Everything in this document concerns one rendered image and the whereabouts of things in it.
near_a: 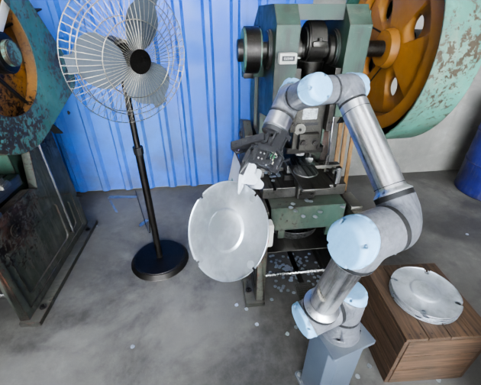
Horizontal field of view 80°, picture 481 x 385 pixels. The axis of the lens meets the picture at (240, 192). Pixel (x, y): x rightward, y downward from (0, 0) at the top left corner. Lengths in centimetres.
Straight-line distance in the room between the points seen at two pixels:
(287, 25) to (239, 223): 81
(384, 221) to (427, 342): 90
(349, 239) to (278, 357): 109
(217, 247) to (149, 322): 106
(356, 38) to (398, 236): 90
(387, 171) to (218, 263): 51
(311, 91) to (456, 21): 65
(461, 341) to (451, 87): 102
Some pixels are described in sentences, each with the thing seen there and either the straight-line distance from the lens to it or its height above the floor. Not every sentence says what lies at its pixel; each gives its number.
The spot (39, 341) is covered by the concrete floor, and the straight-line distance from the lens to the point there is 201.
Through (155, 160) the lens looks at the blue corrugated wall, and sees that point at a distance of 280.
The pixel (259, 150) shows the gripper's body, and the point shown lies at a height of 114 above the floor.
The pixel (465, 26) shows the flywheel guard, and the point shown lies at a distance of 130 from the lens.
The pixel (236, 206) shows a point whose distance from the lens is 83.
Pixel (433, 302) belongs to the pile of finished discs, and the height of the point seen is 39.
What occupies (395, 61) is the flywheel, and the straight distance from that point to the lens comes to 156.
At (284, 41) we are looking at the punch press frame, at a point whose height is 137.
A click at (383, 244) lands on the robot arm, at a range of 69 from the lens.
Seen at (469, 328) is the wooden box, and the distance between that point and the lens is 164.
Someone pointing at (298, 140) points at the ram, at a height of 94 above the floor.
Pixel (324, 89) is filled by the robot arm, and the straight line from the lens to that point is 77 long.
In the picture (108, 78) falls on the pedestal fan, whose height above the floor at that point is 124.
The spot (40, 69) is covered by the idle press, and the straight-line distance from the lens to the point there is 187.
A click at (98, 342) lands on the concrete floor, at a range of 186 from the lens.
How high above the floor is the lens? 147
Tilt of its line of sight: 32 degrees down
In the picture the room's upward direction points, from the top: straight up
